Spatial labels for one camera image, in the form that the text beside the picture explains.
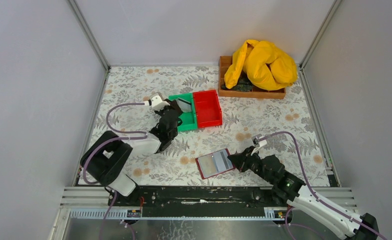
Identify red leather card holder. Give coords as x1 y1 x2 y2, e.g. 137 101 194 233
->
195 148 236 179

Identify green plastic bin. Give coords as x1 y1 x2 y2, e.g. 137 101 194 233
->
168 93 198 132

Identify red plastic bin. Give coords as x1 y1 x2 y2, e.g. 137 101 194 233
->
193 90 223 129

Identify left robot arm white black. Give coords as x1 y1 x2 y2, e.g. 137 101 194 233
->
80 98 183 197

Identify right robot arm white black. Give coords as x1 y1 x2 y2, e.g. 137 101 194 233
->
228 146 379 240

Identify silver cards in green bin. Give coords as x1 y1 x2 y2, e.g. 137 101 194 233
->
177 98 192 113

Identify floral table mat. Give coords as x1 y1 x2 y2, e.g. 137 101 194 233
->
90 66 329 187

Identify dark green item in tray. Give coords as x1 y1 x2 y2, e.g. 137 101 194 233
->
220 75 254 92

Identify wooden tray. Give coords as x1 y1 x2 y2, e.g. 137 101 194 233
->
218 56 286 100

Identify yellow cloth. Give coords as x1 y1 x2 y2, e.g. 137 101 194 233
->
224 39 298 91

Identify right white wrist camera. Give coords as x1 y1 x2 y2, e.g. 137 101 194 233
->
251 134 267 155

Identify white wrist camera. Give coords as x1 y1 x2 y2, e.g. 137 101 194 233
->
251 134 267 155
144 92 170 111

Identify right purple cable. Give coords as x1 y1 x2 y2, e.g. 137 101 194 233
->
257 131 389 240

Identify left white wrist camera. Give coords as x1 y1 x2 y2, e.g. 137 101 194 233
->
144 92 170 111

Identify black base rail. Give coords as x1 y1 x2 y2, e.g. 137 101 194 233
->
108 186 288 218

